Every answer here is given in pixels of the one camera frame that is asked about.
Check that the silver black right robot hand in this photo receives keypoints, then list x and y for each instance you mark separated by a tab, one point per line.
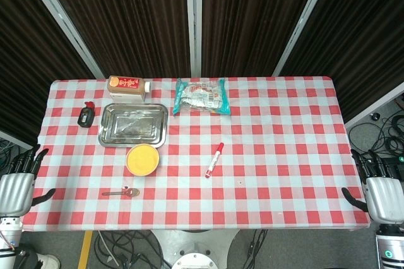
385	199

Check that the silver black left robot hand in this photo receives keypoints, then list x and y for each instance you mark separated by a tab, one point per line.
15	190

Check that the metal spoon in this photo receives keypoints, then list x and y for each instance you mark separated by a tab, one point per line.
134	192

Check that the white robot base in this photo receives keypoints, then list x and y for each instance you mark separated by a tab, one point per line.
192	243

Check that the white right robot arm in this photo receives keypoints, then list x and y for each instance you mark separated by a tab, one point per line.
389	245

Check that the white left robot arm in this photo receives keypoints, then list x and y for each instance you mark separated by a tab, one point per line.
8	234

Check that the white bowl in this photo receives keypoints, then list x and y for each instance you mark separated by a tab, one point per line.
142	174

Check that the stainless steel tray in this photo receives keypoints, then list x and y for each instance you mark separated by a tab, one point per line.
132	123

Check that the black device green light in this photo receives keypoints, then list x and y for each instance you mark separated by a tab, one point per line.
394	163

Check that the white shoe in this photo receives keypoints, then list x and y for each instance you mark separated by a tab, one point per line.
50	261

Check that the small dark bottle red cap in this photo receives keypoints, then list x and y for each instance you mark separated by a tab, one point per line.
85	117

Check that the red white checkered tablecloth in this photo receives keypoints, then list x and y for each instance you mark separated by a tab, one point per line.
284	155

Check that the dark brown curtain panel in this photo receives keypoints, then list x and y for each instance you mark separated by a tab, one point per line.
126	19
28	60
363	29
249	19

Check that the brown drink bottle red label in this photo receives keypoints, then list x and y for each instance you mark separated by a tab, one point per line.
124	85

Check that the red whiteboard marker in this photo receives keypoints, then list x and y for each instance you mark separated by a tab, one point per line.
214	160

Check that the teal silver snack bag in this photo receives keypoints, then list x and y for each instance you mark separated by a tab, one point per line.
200	97

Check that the grey metal partition post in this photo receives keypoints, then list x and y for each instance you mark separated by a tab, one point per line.
375	105
304	19
12	139
60	18
193	22

